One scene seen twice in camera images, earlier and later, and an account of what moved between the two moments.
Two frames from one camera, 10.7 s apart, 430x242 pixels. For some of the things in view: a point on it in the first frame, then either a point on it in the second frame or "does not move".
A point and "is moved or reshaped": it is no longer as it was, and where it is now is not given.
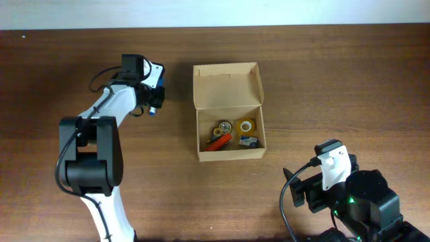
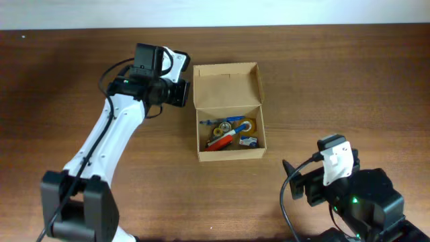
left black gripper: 156,97 -> 183,93
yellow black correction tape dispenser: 223,128 does not move
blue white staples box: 252,141 does not move
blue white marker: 152,111 is moved or reshaped
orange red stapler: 219,142 does not move
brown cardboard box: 228,91 does not move
